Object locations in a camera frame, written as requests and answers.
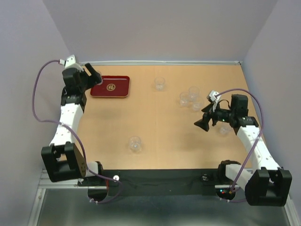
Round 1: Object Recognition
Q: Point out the cluster front clear glass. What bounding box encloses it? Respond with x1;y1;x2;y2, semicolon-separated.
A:
192;97;204;112

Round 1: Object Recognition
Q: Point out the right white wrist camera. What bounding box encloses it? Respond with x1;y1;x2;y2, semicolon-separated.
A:
206;90;220;112

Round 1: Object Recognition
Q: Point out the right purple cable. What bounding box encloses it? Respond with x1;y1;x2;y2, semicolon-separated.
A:
216;88;263;203

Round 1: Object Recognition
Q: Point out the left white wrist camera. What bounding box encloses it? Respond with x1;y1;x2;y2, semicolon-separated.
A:
59;55;83;71

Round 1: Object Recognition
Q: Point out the red lacquer tray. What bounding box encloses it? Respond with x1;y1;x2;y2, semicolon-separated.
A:
90;75;130;98

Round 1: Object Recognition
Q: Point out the aluminium frame rail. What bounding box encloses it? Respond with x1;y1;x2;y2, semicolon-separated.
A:
89;60;241;65

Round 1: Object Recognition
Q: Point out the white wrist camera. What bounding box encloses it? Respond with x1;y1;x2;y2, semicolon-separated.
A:
59;55;83;71
206;90;220;112

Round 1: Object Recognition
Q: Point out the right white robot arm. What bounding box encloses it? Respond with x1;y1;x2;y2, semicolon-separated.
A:
194;90;292;207

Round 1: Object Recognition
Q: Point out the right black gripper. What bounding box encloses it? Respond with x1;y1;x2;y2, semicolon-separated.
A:
193;101;235;131

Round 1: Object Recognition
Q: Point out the cluster clear glass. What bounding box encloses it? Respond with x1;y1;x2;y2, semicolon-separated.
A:
192;97;204;112
188;86;200;101
179;91;190;107

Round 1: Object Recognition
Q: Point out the cluster back clear glass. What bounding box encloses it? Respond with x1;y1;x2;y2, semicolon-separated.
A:
188;86;200;101

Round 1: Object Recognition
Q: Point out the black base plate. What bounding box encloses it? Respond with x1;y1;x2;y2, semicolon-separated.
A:
101;169;231;197

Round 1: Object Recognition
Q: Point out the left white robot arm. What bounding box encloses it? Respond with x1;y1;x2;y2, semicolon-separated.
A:
41;63;103;182

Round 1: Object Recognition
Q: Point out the cluster left clear glass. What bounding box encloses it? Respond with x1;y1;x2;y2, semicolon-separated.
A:
179;91;190;107

